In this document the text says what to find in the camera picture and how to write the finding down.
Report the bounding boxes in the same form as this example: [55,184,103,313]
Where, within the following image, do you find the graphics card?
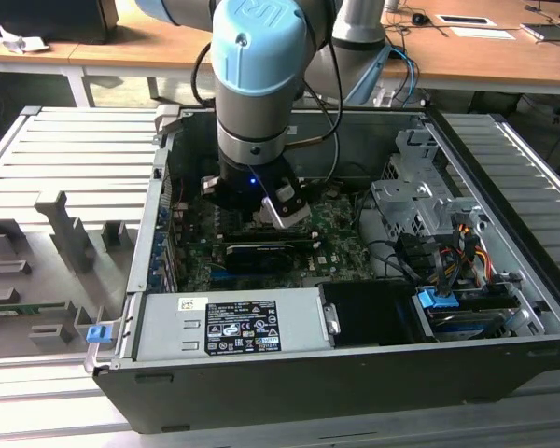
[224,241,296,275]

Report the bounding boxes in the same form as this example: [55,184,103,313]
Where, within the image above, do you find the grey parts rack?
[0,189,139,361]

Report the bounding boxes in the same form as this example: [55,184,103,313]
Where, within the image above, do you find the dark notebook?
[520,21,560,46]

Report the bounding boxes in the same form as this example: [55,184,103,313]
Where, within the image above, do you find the green RAM stick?
[0,301,69,313]

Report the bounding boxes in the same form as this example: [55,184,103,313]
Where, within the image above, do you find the orange yellow power wires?
[431,223,491,286]

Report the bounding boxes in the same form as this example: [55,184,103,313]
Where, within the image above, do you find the grey case latch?
[153,105,183,136]

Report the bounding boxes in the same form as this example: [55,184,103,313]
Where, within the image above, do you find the white framed tablet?
[436,13,498,28]

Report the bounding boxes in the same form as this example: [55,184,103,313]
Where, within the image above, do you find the green motherboard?
[167,179,379,293]

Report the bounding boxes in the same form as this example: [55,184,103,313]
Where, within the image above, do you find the silver latch handle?
[323,302,342,336]

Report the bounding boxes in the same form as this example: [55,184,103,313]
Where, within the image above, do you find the thin black wire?
[333,161,386,188]

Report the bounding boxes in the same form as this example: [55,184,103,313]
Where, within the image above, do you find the grey power supply unit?
[134,287,333,363]

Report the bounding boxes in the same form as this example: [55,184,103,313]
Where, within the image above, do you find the crumpled white paper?
[0,25,50,55]

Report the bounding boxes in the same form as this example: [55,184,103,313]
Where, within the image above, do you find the black printed label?
[204,301,282,355]

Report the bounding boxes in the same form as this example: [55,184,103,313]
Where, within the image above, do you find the black and grey PC case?
[91,105,560,435]

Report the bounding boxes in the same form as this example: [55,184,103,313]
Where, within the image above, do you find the black box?
[0,0,120,46]

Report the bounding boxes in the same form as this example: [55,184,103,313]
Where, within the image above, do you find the grey metal disk bay cage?
[368,126,486,246]

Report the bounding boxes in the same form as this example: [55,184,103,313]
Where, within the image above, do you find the white paper sheet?
[450,26,517,41]

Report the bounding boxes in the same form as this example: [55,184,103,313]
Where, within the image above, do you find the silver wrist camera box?
[259,182,312,231]

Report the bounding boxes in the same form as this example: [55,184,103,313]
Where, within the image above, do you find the wooden desk white frame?
[382,0,560,97]
[0,0,216,108]

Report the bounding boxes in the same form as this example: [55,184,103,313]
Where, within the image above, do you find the black plastic duct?
[317,282,421,349]

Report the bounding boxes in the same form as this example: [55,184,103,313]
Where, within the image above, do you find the hard disk in blue carrier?
[414,287,517,344]

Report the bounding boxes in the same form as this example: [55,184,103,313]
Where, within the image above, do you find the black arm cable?
[190,0,345,181]

